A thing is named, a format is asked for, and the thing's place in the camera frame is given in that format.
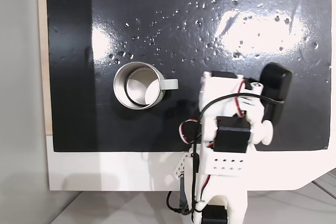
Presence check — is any black glossy table mat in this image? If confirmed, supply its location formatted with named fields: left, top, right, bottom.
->
left=46, top=0, right=331, bottom=153

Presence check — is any red and white servo cable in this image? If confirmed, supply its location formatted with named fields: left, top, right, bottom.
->
left=178, top=119, right=203, bottom=145

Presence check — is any black oval camera box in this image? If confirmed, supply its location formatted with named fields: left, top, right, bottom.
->
left=258, top=62, right=293, bottom=125

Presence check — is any silver metal cup with handle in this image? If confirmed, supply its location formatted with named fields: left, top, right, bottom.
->
left=113, top=61, right=180, bottom=110

